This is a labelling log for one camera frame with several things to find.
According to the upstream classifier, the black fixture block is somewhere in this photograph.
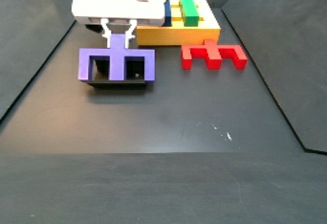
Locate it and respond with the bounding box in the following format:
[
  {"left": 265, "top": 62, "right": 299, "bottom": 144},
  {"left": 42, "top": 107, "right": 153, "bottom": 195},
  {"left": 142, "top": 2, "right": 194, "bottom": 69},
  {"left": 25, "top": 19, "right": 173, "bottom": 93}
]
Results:
[{"left": 86, "top": 56, "right": 157, "bottom": 89}]

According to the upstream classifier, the green bar block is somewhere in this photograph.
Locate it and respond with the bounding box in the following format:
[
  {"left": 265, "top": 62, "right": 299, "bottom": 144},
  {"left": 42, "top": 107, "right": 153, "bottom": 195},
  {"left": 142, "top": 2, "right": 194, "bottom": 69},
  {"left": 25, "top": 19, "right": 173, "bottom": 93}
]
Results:
[{"left": 179, "top": 0, "right": 199, "bottom": 27}]

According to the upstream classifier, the red comb-shaped block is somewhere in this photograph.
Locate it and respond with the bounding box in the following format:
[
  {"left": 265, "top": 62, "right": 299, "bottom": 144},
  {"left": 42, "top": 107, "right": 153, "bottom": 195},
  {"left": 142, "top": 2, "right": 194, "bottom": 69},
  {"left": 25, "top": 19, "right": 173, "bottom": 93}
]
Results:
[{"left": 182, "top": 39, "right": 249, "bottom": 70}]

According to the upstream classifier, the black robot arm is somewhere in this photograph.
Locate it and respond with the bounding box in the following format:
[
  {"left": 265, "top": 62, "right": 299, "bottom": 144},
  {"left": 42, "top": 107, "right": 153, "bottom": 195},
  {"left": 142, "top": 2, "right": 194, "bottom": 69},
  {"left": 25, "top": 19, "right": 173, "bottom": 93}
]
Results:
[{"left": 73, "top": 0, "right": 171, "bottom": 48}]

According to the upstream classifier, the yellow slotted board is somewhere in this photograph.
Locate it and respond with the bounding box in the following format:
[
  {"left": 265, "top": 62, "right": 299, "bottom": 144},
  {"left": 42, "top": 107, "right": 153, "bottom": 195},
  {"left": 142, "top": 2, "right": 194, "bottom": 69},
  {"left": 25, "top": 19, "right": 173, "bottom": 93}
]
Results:
[{"left": 137, "top": 0, "right": 222, "bottom": 46}]

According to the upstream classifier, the purple comb-shaped block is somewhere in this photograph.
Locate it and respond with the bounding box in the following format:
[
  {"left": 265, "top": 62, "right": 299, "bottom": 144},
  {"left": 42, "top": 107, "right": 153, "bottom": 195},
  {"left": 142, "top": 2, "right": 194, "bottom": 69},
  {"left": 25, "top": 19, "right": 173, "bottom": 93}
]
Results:
[{"left": 78, "top": 34, "right": 155, "bottom": 82}]

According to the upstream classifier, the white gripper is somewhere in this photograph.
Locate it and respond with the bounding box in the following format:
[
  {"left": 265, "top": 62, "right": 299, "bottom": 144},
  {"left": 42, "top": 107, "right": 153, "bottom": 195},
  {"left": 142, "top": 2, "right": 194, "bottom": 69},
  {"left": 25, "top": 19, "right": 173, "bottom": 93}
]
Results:
[{"left": 73, "top": 0, "right": 166, "bottom": 49}]

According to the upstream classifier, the blue bar block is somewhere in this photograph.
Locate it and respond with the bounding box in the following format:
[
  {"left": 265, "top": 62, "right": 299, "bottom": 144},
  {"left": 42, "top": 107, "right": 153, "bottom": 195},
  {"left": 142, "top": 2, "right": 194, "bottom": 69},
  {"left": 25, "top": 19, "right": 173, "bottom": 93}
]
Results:
[{"left": 163, "top": 0, "right": 171, "bottom": 27}]

